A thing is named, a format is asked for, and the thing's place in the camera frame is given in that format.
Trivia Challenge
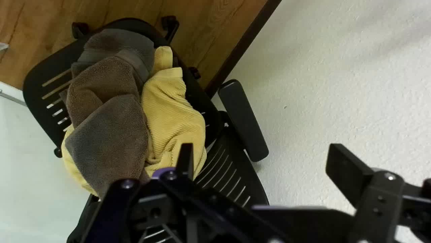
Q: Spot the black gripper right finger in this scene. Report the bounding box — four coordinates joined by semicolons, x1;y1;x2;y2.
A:
325;143;431;243

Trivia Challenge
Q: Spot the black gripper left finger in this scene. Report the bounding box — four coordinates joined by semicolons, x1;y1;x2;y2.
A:
89;142;254;243

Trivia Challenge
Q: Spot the brown towel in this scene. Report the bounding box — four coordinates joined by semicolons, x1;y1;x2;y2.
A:
65;27;157;200

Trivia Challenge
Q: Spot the yellow towel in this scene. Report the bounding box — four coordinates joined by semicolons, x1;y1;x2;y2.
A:
60;45;209;197

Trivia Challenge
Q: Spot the black mesh office chair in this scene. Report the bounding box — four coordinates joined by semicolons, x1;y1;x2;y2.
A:
22;15;272;243

